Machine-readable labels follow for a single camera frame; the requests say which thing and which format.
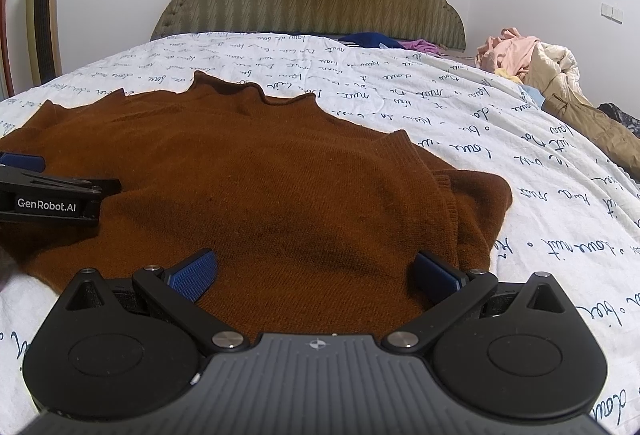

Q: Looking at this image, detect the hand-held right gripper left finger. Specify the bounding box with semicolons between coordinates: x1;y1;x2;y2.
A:
60;249;251;352

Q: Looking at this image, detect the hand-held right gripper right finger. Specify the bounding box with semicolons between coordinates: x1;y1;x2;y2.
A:
382;250;568;352

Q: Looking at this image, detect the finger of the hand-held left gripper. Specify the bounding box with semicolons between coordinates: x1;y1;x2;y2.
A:
0;152;47;173
0;166;122;198

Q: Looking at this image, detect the brown knit sweater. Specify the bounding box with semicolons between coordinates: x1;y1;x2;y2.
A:
0;71;513;341

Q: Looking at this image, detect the pink clothes pile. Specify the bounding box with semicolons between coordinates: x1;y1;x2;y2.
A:
475;28;543;80

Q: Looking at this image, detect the white script-printed bedsheet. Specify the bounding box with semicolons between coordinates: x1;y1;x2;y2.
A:
0;31;640;435

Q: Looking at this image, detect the gold tower air conditioner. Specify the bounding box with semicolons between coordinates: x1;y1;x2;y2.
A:
26;0;63;86

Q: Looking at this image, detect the light blue cloth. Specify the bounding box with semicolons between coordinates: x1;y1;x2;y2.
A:
520;85;546;108

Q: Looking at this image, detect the khaki garment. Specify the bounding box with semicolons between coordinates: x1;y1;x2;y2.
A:
542;87;640;166

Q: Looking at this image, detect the purple garment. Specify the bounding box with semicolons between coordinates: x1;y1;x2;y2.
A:
402;39;441;56

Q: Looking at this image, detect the cream jacket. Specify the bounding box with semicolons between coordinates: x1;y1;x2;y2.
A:
520;42;583;100

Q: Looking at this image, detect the black garment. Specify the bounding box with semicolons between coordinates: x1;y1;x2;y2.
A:
597;102;640;138

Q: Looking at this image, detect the dark blue garment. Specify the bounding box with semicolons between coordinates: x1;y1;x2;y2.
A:
339;32;403;50

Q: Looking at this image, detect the red-brown wooden door frame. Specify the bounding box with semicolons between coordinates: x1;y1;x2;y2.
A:
0;0;16;100

